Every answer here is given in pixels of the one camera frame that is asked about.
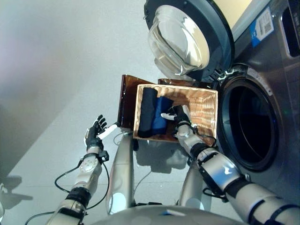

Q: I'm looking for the tan wicker laundry basket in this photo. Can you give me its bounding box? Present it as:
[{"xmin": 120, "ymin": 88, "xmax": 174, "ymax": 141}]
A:
[{"xmin": 133, "ymin": 83, "xmax": 219, "ymax": 143}]

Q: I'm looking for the white counter cabinet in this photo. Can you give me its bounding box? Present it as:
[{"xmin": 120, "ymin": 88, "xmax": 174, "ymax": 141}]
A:
[{"xmin": 214, "ymin": 0, "xmax": 255, "ymax": 30}]

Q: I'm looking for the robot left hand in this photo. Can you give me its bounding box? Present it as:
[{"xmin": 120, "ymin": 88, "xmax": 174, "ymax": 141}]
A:
[{"xmin": 83, "ymin": 114, "xmax": 118, "ymax": 152}]

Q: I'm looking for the blue garment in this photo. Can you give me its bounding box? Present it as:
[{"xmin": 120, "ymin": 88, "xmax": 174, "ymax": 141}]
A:
[{"xmin": 151, "ymin": 96, "xmax": 175, "ymax": 135}]

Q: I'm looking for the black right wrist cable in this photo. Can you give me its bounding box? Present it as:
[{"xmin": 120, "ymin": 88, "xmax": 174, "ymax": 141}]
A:
[{"xmin": 173, "ymin": 123, "xmax": 251, "ymax": 202}]

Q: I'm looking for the glossy brown wooden stool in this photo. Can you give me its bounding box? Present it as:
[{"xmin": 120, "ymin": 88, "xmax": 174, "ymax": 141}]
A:
[{"xmin": 116, "ymin": 74, "xmax": 211, "ymax": 129}]

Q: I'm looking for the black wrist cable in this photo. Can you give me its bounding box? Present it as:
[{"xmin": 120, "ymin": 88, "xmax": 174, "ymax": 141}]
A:
[
  {"xmin": 24, "ymin": 161, "xmax": 111, "ymax": 225},
  {"xmin": 173, "ymin": 123, "xmax": 251, "ymax": 202}
]

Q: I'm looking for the robot left silver leg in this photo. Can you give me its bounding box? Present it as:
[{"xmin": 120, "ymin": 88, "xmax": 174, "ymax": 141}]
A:
[{"xmin": 105, "ymin": 135, "xmax": 136, "ymax": 215}]

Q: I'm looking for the round glass washer door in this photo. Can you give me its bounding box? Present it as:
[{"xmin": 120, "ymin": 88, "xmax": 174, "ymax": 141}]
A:
[{"xmin": 143, "ymin": 0, "xmax": 235, "ymax": 82}]

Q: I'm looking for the rolled black garment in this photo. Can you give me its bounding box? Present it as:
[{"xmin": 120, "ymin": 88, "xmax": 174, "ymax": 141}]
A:
[{"xmin": 137, "ymin": 87, "xmax": 159, "ymax": 138}]

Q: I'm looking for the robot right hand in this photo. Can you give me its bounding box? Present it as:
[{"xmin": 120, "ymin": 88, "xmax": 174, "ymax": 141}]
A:
[{"xmin": 160, "ymin": 105, "xmax": 195, "ymax": 128}]

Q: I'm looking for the blue white energy sticker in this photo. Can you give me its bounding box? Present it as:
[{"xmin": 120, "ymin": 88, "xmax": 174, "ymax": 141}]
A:
[{"xmin": 248, "ymin": 6, "xmax": 275, "ymax": 49}]

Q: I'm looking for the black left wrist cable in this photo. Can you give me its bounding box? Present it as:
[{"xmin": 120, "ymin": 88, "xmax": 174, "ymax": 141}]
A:
[{"xmin": 24, "ymin": 161, "xmax": 111, "ymax": 225}]

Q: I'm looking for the robot right silver leg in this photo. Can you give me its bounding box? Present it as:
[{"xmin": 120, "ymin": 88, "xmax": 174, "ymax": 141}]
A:
[{"xmin": 178, "ymin": 161, "xmax": 213, "ymax": 210}]

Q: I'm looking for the grey front-load washing machine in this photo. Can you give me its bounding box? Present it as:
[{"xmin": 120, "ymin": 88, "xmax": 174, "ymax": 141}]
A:
[{"xmin": 199, "ymin": 0, "xmax": 300, "ymax": 211}]

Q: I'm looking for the robot grey torso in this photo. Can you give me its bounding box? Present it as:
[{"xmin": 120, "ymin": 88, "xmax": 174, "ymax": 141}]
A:
[{"xmin": 91, "ymin": 205, "xmax": 244, "ymax": 225}]

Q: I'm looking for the robot silver leg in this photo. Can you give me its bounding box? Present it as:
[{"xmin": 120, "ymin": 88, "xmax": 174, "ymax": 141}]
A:
[
  {"xmin": 105, "ymin": 135, "xmax": 136, "ymax": 215},
  {"xmin": 178, "ymin": 161, "xmax": 213, "ymax": 210}
]

